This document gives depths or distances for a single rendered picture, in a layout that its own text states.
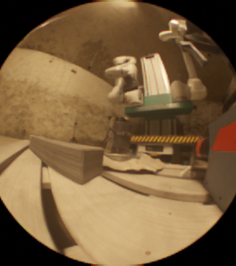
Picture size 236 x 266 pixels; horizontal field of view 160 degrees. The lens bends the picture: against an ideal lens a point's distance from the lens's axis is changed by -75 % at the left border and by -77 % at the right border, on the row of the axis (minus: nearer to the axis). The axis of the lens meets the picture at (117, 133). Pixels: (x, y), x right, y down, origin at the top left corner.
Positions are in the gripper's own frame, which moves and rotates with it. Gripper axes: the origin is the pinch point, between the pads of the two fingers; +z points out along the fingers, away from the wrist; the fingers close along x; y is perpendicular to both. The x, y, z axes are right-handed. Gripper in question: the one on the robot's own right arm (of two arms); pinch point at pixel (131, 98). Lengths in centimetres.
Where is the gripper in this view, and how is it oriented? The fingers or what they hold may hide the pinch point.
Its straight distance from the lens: 61.6
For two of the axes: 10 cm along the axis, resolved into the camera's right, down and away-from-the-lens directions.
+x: -8.1, 0.0, 5.9
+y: 5.8, 1.6, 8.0
